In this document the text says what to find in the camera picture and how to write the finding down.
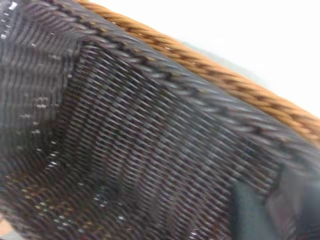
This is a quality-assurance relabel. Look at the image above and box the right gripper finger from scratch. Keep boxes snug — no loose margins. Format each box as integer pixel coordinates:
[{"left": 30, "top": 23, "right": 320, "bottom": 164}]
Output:
[{"left": 231, "top": 187, "right": 279, "bottom": 240}]

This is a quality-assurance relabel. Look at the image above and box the dark brown wicker basket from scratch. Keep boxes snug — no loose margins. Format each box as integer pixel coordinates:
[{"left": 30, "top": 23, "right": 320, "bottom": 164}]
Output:
[{"left": 0, "top": 0, "right": 320, "bottom": 240}]

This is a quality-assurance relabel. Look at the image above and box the light brown wicker basket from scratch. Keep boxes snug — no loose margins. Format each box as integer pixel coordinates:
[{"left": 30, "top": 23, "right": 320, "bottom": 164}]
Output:
[{"left": 74, "top": 0, "right": 320, "bottom": 148}]

